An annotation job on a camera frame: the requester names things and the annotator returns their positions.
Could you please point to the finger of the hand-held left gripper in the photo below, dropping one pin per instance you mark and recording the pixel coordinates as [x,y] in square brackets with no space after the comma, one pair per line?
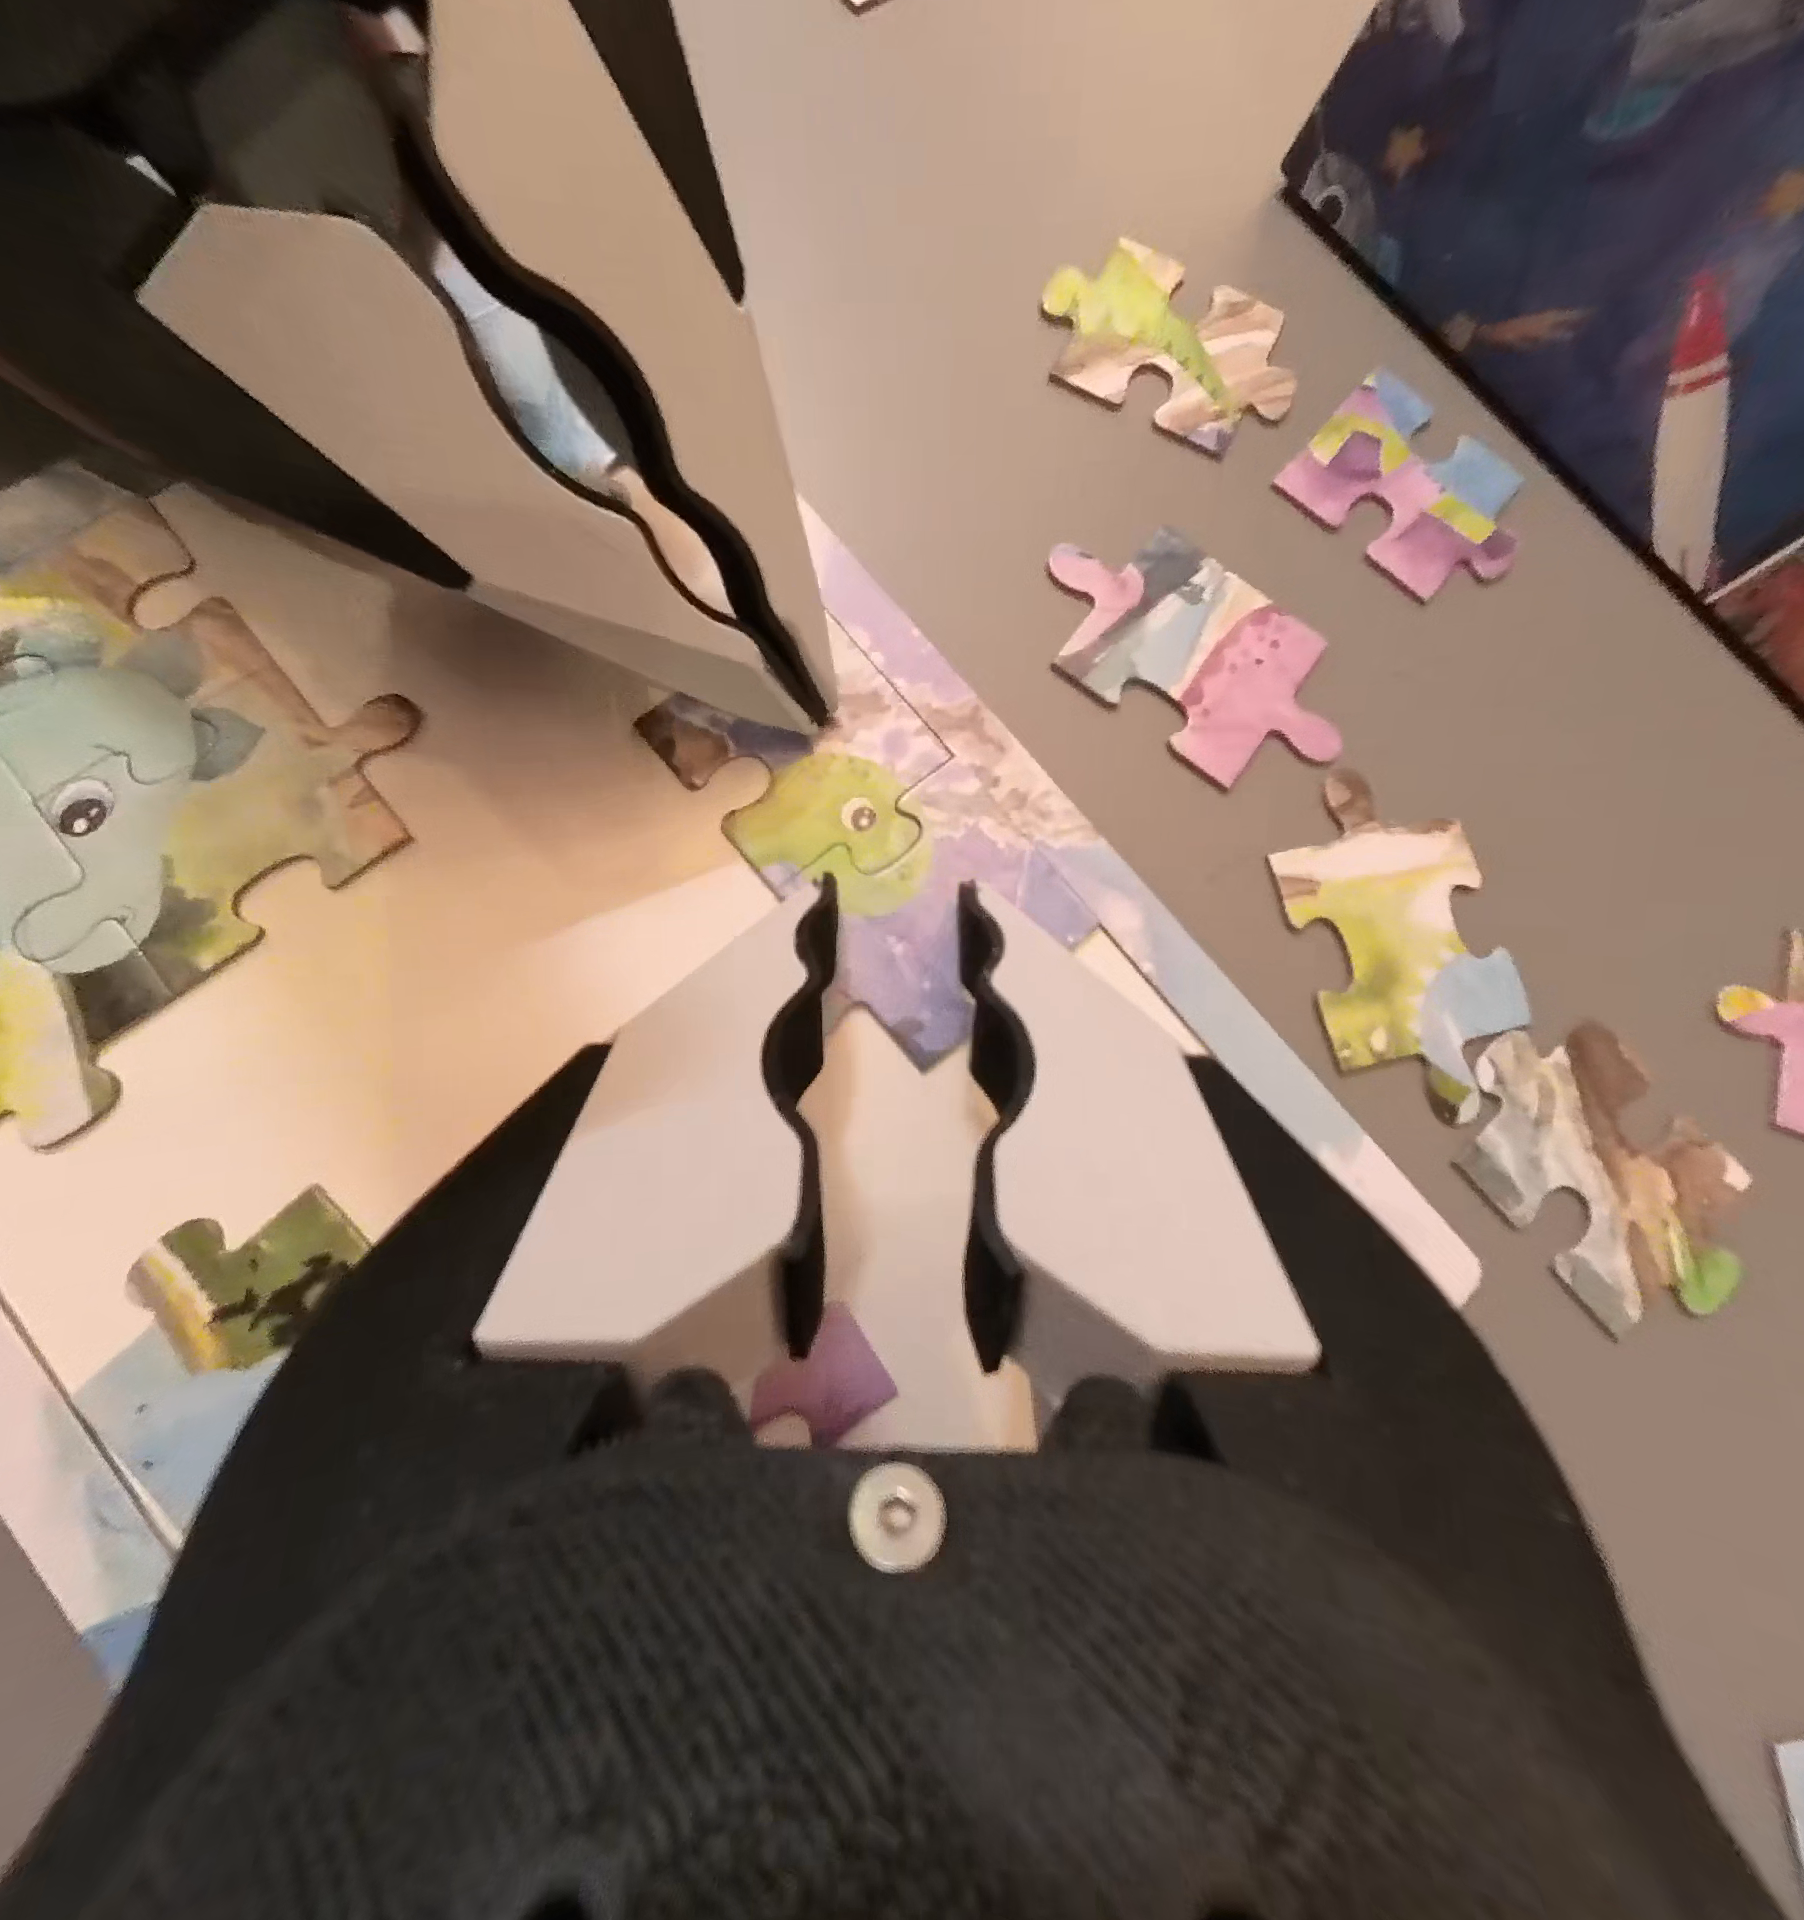
[649,271]
[333,378]

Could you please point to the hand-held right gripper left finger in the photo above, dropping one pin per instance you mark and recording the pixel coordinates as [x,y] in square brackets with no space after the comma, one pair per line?
[649,1199]

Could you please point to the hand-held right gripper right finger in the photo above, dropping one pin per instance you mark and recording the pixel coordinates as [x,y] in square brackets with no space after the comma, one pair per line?
[1159,1229]

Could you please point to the white jigsaw puzzle board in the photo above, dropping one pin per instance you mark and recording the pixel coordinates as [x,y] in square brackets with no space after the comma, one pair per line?
[512,933]

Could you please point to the lavender green patch puzzle piece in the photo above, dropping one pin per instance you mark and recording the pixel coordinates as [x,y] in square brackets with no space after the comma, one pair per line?
[901,976]

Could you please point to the green dinosaur head puzzle piece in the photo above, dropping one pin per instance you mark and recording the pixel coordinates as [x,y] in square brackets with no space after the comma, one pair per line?
[694,743]

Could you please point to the green tail brown puzzle piece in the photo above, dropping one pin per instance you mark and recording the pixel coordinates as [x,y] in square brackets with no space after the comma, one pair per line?
[1173,360]

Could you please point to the pink blue striped puzzle piece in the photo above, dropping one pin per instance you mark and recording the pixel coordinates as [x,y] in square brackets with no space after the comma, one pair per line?
[1234,676]

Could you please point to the green blue white puzzle piece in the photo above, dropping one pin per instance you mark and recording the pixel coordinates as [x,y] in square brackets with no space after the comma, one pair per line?
[1383,933]

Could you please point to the blue triceratops puzzle piece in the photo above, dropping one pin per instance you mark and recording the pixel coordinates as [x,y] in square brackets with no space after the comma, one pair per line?
[265,1274]

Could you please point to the grey brown puzzle piece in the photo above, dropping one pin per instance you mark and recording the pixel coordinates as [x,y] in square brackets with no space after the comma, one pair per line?
[1593,1186]

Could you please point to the blue purple yellow puzzle piece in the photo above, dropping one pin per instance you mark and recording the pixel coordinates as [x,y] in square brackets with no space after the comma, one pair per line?
[1398,496]

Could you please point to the space ocean print puzzle box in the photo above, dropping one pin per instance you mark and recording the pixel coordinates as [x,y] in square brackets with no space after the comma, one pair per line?
[1593,226]

